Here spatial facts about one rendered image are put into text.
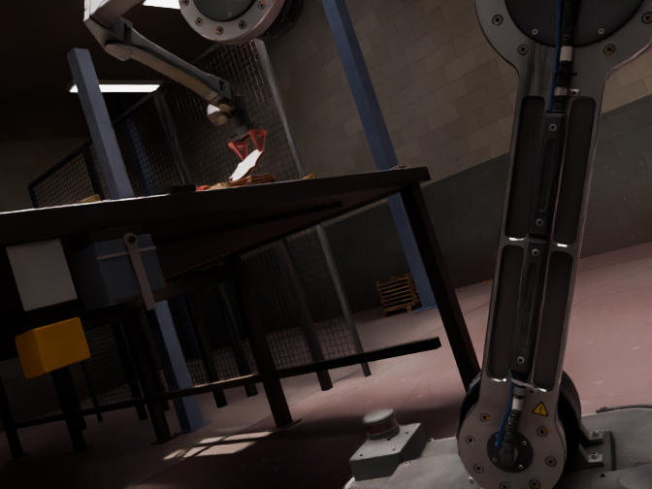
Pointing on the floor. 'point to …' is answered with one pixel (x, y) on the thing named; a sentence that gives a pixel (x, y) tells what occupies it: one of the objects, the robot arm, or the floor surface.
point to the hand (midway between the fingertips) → (253, 155)
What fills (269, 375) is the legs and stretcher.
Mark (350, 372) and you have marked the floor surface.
